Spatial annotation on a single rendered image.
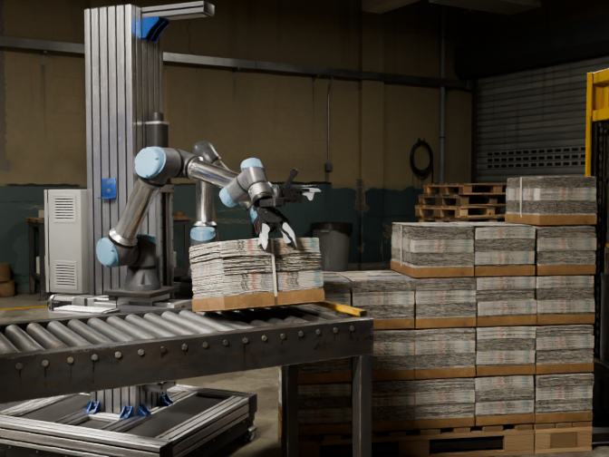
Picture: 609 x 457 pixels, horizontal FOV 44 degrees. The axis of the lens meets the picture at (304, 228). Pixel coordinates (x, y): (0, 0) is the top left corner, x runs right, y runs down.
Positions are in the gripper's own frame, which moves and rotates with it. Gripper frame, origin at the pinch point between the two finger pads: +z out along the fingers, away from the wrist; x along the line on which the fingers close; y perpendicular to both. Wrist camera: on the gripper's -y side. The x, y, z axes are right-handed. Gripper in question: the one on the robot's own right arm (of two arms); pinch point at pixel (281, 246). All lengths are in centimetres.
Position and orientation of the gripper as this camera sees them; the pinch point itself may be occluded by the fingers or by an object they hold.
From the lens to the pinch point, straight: 247.0
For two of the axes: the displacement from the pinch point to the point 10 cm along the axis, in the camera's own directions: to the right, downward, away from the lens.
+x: -8.7, 0.5, -4.9
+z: 3.0, 8.4, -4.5
